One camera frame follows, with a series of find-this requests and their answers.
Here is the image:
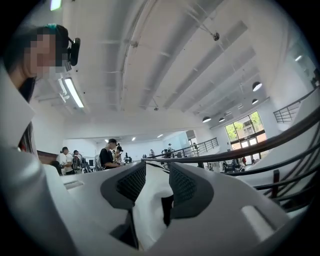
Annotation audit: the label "long ceiling tube light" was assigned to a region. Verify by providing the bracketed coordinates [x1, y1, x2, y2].
[63, 77, 85, 109]

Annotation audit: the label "dark metal railing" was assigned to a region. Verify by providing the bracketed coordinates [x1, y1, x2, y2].
[141, 87, 320, 213]

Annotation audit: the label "black head-mounted camera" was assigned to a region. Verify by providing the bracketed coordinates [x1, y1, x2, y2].
[66, 37, 82, 67]

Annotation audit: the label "glass entrance door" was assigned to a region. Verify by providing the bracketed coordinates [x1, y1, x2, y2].
[224, 110, 266, 151]

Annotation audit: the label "person's head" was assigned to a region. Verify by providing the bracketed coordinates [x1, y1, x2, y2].
[4, 24, 70, 83]

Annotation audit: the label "white clothes with black stripes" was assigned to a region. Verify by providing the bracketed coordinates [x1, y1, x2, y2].
[131, 161, 176, 253]

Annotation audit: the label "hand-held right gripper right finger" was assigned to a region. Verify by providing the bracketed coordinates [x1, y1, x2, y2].
[161, 161, 215, 228]

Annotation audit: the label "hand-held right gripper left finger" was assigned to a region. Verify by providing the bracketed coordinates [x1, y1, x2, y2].
[99, 161, 148, 251]

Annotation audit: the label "person's white shirt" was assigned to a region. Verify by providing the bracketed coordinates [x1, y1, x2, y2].
[0, 62, 76, 256]

